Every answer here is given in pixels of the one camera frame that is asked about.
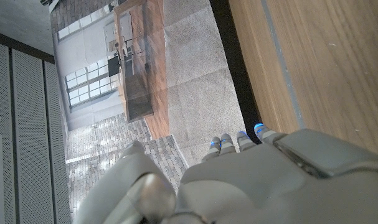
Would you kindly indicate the grey tape outline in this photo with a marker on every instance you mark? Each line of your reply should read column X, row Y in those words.
column 280, row 59

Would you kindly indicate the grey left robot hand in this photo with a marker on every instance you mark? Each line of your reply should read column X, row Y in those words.
column 254, row 186

